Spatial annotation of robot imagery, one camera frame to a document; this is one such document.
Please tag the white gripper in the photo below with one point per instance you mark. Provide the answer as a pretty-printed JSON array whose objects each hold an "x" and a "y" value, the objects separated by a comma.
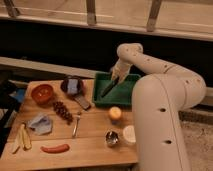
[{"x": 120, "y": 70}]

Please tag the black brush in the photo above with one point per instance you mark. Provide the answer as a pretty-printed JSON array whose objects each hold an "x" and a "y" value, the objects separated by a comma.
[{"x": 109, "y": 87}]

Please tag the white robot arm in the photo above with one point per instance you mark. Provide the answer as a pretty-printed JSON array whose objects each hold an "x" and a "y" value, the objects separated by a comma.
[{"x": 157, "y": 97}]

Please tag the green plastic tray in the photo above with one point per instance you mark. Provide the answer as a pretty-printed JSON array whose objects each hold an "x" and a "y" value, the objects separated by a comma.
[{"x": 120, "y": 95}]

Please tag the yellow apple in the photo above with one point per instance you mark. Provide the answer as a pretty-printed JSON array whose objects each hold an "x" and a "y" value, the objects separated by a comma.
[{"x": 115, "y": 113}]

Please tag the blue sponge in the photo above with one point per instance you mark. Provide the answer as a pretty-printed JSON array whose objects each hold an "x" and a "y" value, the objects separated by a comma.
[{"x": 72, "y": 86}]

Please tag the dark bowl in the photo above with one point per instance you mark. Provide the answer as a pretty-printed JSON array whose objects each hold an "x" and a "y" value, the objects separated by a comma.
[{"x": 64, "y": 84}]

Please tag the small metal cup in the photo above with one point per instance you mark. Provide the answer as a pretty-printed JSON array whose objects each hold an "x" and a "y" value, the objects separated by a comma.
[{"x": 111, "y": 138}]

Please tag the bunch of dark grapes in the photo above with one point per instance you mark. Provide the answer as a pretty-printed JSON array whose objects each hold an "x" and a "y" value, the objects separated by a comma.
[{"x": 62, "y": 111}]

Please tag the red bowl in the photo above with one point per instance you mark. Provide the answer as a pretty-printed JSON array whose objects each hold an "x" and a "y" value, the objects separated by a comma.
[{"x": 42, "y": 93}]

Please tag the blue-grey cloth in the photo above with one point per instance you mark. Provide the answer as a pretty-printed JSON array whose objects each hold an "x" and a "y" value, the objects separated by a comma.
[{"x": 41, "y": 124}]

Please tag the red sausage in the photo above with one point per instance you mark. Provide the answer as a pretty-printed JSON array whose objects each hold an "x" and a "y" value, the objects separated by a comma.
[{"x": 56, "y": 149}]

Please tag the black chair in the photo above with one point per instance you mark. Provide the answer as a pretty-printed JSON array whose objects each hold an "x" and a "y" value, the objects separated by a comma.
[{"x": 8, "y": 102}]

